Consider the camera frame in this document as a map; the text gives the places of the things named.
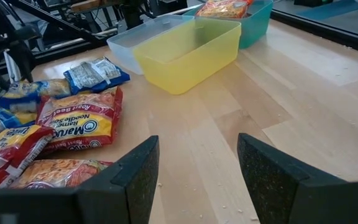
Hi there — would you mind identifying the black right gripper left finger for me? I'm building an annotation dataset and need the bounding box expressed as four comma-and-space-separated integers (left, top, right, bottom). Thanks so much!
0, 135, 160, 224

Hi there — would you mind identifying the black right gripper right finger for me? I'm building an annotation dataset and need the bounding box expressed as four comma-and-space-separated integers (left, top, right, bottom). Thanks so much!
237, 133, 358, 224

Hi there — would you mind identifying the red Maruchan beef noodle pack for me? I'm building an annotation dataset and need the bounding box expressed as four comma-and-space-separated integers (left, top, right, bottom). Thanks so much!
9, 158, 114, 190
35, 86, 124, 156

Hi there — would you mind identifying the orange Maruchan noodle pack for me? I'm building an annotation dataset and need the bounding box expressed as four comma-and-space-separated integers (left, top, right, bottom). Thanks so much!
196, 0, 254, 19
0, 124, 55, 190

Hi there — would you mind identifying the clear plastic container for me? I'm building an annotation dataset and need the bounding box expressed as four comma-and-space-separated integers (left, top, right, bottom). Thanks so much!
106, 14, 195, 75

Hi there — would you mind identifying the yellow plastic container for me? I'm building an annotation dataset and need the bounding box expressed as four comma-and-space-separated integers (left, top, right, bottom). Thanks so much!
134, 17, 242, 96

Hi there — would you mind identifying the green plastic container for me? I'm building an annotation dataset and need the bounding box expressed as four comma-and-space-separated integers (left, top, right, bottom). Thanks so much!
183, 0, 274, 50

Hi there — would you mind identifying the blue floor mat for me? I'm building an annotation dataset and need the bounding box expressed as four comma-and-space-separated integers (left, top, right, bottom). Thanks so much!
295, 0, 358, 21

